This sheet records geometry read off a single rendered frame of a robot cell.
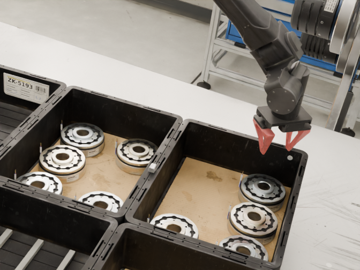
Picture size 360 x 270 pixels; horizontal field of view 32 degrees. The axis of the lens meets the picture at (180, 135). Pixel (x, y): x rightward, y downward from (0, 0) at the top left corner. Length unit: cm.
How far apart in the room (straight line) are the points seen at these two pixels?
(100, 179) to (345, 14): 70
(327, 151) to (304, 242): 43
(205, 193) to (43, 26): 276
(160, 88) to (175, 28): 217
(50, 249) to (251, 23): 58
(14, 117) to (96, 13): 271
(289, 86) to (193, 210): 36
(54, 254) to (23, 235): 8
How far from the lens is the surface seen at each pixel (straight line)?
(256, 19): 118
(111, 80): 204
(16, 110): 163
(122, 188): 139
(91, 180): 140
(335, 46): 162
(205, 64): 344
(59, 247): 125
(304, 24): 164
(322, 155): 188
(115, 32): 401
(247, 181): 142
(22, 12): 421
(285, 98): 118
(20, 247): 125
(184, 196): 139
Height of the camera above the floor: 171
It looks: 34 degrees down
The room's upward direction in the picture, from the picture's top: 9 degrees clockwise
